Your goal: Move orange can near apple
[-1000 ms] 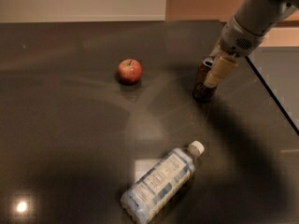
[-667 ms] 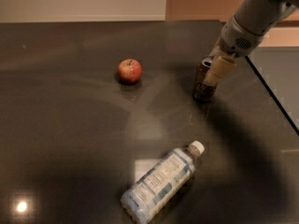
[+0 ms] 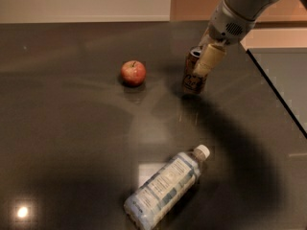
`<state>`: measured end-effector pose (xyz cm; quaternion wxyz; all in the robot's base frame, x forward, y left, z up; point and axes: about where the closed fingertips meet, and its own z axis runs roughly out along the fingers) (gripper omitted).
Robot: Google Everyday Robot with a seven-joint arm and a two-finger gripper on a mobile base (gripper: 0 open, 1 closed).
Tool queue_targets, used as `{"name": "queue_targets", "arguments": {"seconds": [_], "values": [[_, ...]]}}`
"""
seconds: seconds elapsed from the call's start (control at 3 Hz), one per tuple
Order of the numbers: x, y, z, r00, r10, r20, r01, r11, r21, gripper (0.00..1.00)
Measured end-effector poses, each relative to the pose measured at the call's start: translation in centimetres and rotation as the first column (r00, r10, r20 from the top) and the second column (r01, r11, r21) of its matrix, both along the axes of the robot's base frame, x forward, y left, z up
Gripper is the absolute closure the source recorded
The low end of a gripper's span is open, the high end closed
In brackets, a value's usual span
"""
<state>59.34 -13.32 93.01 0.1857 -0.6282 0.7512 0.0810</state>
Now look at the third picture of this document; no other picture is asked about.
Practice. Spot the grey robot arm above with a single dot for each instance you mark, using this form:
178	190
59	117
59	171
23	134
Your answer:
259	6

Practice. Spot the red apple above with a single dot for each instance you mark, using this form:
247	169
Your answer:
133	73

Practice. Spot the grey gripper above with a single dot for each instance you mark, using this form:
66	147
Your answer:
227	27

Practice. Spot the orange soda can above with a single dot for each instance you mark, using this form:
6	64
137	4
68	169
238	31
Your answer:
191	83

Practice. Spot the clear plastic water bottle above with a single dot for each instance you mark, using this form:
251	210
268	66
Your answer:
151	202

